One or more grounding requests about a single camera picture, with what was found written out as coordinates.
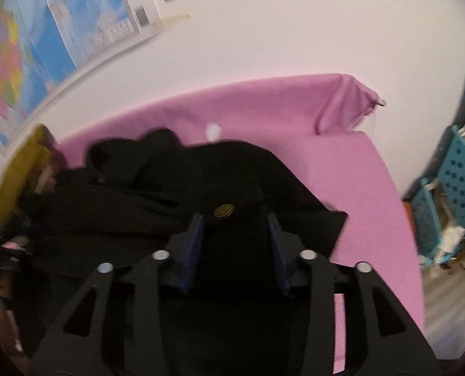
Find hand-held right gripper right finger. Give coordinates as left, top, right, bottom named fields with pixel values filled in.
left=267, top=212, right=442, bottom=376

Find teal plastic basket rack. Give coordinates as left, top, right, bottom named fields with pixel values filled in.
left=403, top=49, right=465, bottom=267

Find mustard garment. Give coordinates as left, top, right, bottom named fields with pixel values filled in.
left=0, top=123, right=55, bottom=228

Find black garment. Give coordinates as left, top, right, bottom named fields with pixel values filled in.
left=18, top=127, right=348, bottom=376

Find colourful wall map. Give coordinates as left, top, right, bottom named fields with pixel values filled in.
left=0, top=0, right=166, bottom=153

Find pink printed blanket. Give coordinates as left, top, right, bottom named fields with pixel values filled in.
left=56, top=72, right=425, bottom=374

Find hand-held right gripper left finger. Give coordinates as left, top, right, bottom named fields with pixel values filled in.
left=29, top=212, right=206, bottom=376

